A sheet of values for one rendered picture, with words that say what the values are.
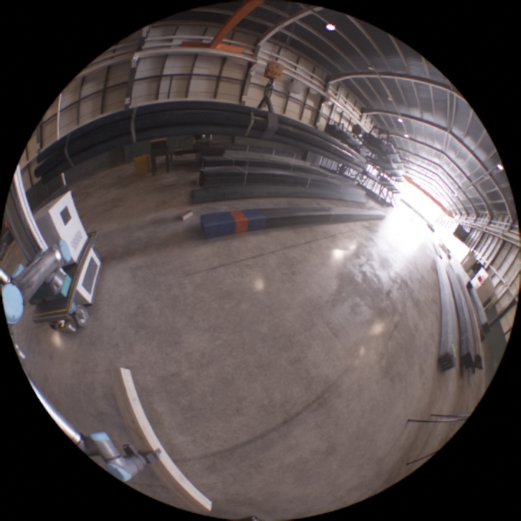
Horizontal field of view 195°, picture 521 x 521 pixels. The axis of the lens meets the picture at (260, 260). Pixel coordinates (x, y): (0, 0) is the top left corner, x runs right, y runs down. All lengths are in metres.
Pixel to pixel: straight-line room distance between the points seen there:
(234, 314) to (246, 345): 0.24
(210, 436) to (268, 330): 0.84
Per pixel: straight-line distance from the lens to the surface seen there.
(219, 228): 1.60
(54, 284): 1.34
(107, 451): 0.84
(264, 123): 2.08
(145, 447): 1.06
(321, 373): 1.20
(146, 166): 5.11
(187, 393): 1.06
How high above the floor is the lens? 1.02
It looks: 44 degrees down
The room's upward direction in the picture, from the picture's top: 15 degrees clockwise
